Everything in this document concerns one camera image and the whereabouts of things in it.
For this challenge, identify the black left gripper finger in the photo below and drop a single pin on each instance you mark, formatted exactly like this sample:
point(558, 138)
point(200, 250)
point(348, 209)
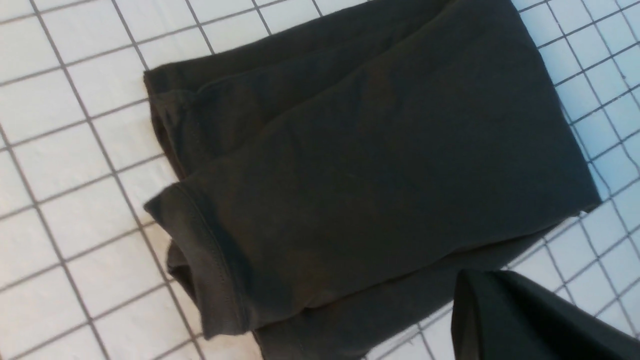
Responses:
point(501, 315)

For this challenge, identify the gray long-sleeved shirt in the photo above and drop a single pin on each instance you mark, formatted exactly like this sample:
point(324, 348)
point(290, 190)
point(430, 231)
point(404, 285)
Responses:
point(333, 178)

